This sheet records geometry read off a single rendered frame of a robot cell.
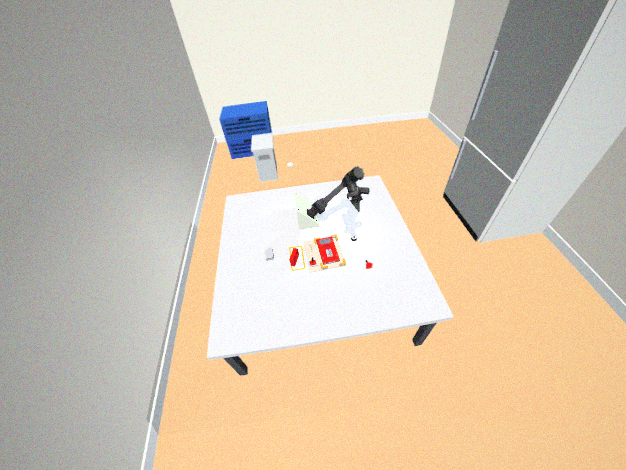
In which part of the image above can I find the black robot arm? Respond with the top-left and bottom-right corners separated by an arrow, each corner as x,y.
307,166 -> 370,219

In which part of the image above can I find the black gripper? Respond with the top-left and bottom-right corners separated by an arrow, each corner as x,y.
346,183 -> 363,212

